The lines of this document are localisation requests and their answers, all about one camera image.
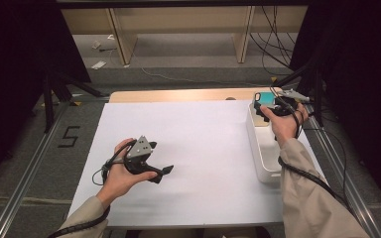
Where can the aluminium floor rail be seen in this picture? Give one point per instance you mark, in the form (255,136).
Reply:
(354,195)
(26,178)

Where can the yellow tape piece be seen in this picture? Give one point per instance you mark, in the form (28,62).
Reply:
(274,79)
(76,103)

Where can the white plastic bin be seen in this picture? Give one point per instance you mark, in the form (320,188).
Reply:
(264,155)

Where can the person's left hand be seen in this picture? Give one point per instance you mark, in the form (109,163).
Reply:
(119,181)

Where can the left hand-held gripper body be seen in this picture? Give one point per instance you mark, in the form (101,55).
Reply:
(139,152)

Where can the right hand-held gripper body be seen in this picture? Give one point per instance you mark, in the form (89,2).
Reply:
(286,104)

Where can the white table sheet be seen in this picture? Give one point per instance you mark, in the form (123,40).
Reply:
(195,148)

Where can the black curtain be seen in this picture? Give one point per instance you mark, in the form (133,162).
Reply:
(13,49)
(360,66)

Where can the black metal stand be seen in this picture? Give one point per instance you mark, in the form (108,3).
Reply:
(48,99)
(317,92)

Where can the iridescent phone case teal rim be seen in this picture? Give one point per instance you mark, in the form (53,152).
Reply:
(267,99)

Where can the person's right hand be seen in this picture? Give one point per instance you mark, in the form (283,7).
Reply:
(286,127)

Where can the white paper scrap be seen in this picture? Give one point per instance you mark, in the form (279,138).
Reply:
(96,44)
(99,65)

